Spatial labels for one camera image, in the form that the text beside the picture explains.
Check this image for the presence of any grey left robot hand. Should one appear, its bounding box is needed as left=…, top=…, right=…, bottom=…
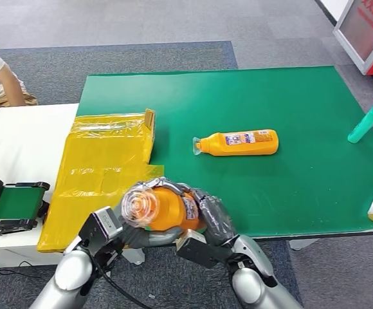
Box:
left=114, top=176, right=193, bottom=251

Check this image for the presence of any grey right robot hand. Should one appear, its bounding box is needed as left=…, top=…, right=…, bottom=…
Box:
left=190, top=188, right=239, bottom=248

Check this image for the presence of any orange detergent bottle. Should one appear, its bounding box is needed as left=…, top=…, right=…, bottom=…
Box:
left=193, top=128, right=279, bottom=157
left=121, top=186, right=206, bottom=234

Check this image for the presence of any teal green tube bottle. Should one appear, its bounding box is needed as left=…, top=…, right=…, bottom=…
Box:
left=347, top=102, right=373, bottom=144

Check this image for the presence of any yellow taped cardboard ramp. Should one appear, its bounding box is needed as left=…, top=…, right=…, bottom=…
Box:
left=36, top=108, right=165, bottom=254

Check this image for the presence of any green table mat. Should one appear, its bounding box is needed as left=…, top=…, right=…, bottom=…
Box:
left=77, top=65, right=373, bottom=239

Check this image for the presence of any small green conveyor belt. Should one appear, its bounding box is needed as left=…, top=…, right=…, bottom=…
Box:
left=0, top=181, right=51, bottom=236

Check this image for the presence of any red and white sign stand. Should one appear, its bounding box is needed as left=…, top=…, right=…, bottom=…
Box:
left=333, top=0, right=373, bottom=77

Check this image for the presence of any white table support bracket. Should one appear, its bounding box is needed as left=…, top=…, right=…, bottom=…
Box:
left=288, top=238, right=313, bottom=252
left=122, top=248, right=146, bottom=266

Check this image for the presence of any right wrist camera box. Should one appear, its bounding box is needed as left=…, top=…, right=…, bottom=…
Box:
left=176, top=229, right=236, bottom=270

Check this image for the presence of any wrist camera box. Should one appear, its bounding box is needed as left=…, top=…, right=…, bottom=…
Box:
left=176, top=229, right=236, bottom=270
left=79, top=207, right=124, bottom=257

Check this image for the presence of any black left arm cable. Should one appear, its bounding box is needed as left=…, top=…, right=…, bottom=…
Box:
left=93, top=256, right=153, bottom=309

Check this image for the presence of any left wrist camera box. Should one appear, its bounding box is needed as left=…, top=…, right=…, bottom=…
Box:
left=79, top=207, right=124, bottom=257

